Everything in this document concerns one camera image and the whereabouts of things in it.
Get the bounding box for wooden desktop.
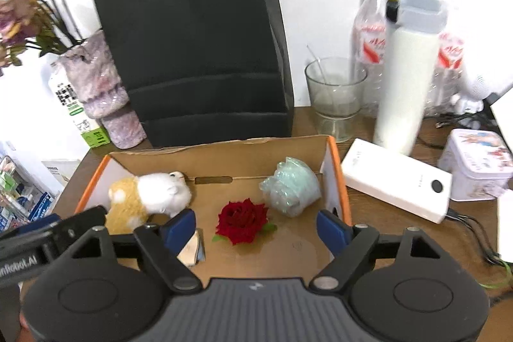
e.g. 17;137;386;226
18;105;513;342

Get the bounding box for black power bank cable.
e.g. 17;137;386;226
445;208;512;267

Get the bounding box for bubble-wrapped green item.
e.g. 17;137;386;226
258;157;322;218

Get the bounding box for white thermos bottle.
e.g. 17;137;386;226
373;0;448;157

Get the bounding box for dried pink flowers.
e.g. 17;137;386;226
0;0;87;77

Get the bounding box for printed tin box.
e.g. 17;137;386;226
438;128;513;202

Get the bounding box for clear stirring stick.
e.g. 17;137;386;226
307;44;334;102

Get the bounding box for white and green milk carton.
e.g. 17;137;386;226
47;59;111;148

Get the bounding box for white paper sheet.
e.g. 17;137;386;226
497;188;513;267

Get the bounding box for white round camera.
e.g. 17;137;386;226
451;75;492;114

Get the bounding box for black paper bag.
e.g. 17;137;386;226
88;0;296;149

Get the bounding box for small beige packet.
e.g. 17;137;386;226
176;229;207;267

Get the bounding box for green cable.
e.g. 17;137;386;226
481;261;513;290

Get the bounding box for red rose flower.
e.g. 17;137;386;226
212;199;278;246

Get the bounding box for clear glass cup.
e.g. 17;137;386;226
305;57;368;143

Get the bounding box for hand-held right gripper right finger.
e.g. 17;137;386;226
310;209;442;293

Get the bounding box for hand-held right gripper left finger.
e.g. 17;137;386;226
69;208;203;295

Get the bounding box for white and yellow plush toy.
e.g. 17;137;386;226
107;171;193;235

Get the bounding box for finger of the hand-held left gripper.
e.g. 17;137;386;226
60;205;107;246

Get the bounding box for wire shelf with goods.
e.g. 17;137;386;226
0;142;62;230

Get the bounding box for white power bank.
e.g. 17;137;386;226
341;138;454;225

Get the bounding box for purple marbled vase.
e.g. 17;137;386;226
54;30;147;149

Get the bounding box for orange printed cardboard box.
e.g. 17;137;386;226
74;135;353;281

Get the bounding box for white plastic box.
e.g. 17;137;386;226
42;160;81;195

